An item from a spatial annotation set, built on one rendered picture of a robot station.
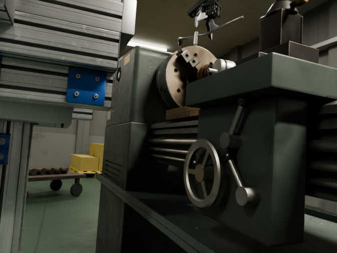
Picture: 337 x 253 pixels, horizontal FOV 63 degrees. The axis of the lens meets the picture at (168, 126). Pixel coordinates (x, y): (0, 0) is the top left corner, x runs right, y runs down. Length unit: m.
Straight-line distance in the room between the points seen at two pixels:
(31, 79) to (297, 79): 0.56
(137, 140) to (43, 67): 0.72
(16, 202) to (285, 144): 0.74
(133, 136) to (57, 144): 6.51
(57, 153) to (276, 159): 7.42
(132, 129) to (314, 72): 0.93
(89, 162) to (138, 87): 4.67
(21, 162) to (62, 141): 6.86
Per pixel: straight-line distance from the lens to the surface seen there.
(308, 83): 0.54
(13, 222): 0.94
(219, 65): 0.65
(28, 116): 0.79
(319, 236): 0.92
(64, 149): 7.78
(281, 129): 0.52
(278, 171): 0.52
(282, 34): 0.77
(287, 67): 0.50
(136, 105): 1.33
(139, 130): 1.32
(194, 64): 1.25
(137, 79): 1.36
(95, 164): 5.97
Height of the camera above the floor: 0.76
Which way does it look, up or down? 4 degrees up
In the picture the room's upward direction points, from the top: 4 degrees clockwise
